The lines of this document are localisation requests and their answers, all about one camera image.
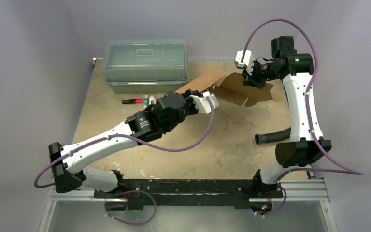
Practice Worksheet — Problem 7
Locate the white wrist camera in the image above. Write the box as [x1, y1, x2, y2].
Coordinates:
[191, 91, 220, 114]
[234, 50, 254, 72]

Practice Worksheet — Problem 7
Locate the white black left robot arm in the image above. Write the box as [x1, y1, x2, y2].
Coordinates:
[49, 90, 219, 198]

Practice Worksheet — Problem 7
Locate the clear plastic storage bin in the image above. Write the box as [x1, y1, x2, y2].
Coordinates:
[102, 39, 188, 93]

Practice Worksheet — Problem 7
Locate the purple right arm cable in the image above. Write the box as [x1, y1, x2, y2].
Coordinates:
[240, 18, 365, 219]

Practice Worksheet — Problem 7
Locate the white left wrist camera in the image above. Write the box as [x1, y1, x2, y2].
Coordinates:
[191, 91, 220, 114]

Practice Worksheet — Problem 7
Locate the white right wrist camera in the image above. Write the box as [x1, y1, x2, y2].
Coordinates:
[234, 50, 254, 72]

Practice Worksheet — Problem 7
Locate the black corrugated hose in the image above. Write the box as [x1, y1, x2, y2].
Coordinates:
[254, 128, 292, 145]

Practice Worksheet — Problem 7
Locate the brown cardboard box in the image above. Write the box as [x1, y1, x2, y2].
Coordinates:
[176, 69, 284, 107]

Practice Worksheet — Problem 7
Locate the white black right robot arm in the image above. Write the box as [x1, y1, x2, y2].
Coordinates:
[235, 36, 331, 197]

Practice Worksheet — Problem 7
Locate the red black marker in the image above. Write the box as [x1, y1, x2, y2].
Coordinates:
[122, 98, 143, 104]

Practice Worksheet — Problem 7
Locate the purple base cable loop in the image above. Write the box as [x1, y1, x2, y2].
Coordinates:
[104, 188, 158, 226]

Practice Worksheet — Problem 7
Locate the green white marker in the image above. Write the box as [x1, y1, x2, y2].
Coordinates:
[143, 94, 149, 108]

